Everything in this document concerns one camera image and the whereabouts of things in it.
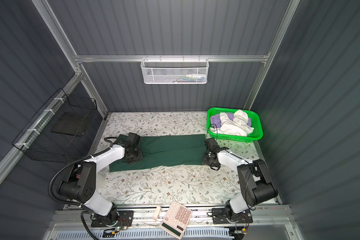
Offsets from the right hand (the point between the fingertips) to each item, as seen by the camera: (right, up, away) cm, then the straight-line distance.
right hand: (209, 162), depth 93 cm
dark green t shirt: (-31, +6, +5) cm, 32 cm away
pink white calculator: (-19, -23, -21) cm, 37 cm away
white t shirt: (+21, +22, +9) cm, 32 cm away
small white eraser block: (-30, -22, -19) cm, 42 cm away
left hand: (-44, +3, 0) cm, 44 cm away
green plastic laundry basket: (+35, +25, +11) cm, 45 cm away
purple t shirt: (+7, +26, +14) cm, 31 cm away
